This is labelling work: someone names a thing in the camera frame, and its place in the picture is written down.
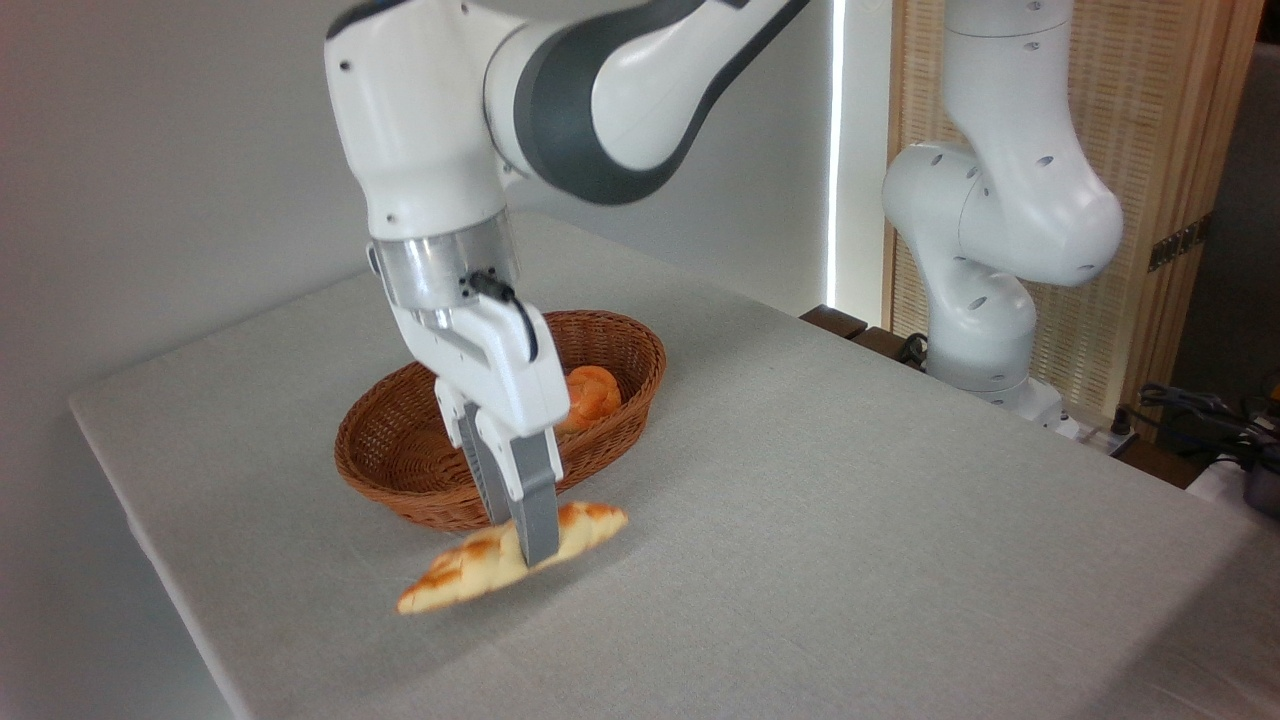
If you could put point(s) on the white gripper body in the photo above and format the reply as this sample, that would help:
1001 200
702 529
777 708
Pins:
500 370

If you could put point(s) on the long braided bread loaf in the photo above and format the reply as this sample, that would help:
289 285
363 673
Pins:
460 580

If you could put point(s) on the brown woven wicker basket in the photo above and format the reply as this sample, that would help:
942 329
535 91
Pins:
400 450

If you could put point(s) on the black screen hinge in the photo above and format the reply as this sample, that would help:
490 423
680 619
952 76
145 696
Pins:
1180 243

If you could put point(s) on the round orange bread bun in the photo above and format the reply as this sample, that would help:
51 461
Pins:
595 395

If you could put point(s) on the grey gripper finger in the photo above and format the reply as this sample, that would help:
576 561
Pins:
538 500
480 460

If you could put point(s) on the grey tablecloth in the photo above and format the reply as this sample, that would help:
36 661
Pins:
850 550

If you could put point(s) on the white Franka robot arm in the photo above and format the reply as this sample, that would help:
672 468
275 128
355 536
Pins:
420 130

